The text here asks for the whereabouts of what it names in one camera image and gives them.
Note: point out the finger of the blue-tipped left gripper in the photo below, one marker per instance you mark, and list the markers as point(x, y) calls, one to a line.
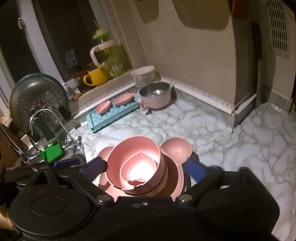
point(66, 163)

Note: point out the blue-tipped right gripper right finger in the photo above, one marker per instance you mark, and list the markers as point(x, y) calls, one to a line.
point(207, 178)

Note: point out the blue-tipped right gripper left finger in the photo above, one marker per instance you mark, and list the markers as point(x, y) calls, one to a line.
point(82, 178)

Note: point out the pink bear-shaped plate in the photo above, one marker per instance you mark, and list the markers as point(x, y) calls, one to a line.
point(175, 152)

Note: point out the large pink bowl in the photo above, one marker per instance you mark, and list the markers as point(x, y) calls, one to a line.
point(126, 149)

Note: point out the small pink heart bowl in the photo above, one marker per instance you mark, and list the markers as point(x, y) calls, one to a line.
point(138, 169)

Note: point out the chrome faucet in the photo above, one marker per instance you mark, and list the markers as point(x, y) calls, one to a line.
point(38, 123)

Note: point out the teal drying tray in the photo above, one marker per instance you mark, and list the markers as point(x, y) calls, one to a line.
point(97, 122)

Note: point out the pink small dish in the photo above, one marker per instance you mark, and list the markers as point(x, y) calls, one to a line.
point(104, 107)
point(123, 99)

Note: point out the round strainer lid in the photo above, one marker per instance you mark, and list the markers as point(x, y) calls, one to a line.
point(42, 90)

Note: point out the yellow mug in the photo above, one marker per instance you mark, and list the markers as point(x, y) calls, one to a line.
point(96, 77)

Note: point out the pink steel-lined pot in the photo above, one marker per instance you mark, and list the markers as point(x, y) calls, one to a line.
point(155, 96)

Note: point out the white floral bowl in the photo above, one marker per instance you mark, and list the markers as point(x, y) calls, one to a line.
point(143, 76)

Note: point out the green glass pitcher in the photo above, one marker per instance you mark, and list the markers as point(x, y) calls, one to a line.
point(108, 53)

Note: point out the red hanging utensil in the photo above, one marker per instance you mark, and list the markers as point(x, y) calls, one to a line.
point(240, 9)

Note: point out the wall vent grille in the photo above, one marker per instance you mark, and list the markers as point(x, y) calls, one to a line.
point(278, 28)

